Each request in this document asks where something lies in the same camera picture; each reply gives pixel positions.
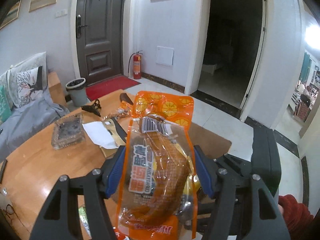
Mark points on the white branch print pillow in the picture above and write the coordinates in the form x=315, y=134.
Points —
x=28, y=82

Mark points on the teal curtain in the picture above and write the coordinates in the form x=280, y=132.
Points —
x=306, y=67

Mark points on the wide landscape painting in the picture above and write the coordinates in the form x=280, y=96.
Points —
x=11, y=12

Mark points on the orange snack packet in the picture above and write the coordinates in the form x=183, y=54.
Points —
x=160, y=155

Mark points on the grey covered sofa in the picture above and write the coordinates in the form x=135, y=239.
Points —
x=25, y=120

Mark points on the teal pillow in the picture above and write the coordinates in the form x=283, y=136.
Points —
x=3, y=102

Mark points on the yellow snack packet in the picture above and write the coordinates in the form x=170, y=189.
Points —
x=194, y=185

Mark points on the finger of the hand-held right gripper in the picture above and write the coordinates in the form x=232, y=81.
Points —
x=230, y=162

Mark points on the clear plastic packet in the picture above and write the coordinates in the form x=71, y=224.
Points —
x=7, y=205

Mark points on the red fire extinguisher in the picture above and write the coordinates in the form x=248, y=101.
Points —
x=136, y=65

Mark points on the dark brown door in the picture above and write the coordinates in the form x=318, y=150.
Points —
x=100, y=30

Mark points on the black hair clip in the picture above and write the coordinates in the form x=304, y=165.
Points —
x=92, y=108

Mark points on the white paper sheet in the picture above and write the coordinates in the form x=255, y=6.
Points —
x=98, y=132

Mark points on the red doormat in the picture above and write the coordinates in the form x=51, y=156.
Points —
x=110, y=86

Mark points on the grey trash bin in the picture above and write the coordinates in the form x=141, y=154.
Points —
x=76, y=91

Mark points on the white light switch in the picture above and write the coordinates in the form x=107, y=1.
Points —
x=61, y=12

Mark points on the white wall panel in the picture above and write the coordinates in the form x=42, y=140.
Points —
x=165, y=55

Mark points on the green snack packet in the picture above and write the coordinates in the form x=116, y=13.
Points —
x=82, y=216

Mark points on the wooden side table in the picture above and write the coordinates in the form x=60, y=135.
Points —
x=56, y=85

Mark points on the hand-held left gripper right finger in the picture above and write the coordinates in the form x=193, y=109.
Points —
x=203, y=172

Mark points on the grey dotted pillow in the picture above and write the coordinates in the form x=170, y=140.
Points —
x=27, y=61

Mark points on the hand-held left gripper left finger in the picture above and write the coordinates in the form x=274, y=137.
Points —
x=116, y=172

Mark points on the glass ashtray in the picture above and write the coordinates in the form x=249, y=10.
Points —
x=67, y=132

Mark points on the person's right forearm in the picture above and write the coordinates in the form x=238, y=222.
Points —
x=297, y=217

